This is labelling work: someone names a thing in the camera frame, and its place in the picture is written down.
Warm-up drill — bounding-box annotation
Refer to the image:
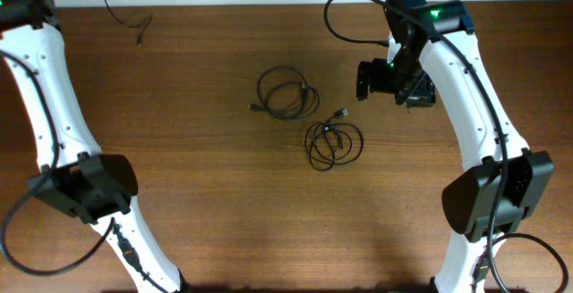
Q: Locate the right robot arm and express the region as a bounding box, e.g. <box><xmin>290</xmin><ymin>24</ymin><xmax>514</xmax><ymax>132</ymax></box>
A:
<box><xmin>356</xmin><ymin>0</ymin><xmax>553</xmax><ymax>292</ymax></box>

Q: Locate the black USB cable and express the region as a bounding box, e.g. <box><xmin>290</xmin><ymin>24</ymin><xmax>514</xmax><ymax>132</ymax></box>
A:
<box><xmin>248</xmin><ymin>65</ymin><xmax>321</xmax><ymax>121</ymax></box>
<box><xmin>64</xmin><ymin>0</ymin><xmax>154</xmax><ymax>47</ymax></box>
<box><xmin>304</xmin><ymin>108</ymin><xmax>364</xmax><ymax>172</ymax></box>

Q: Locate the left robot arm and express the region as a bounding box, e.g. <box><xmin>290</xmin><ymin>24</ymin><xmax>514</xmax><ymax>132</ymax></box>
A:
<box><xmin>1</xmin><ymin>0</ymin><xmax>187</xmax><ymax>292</ymax></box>

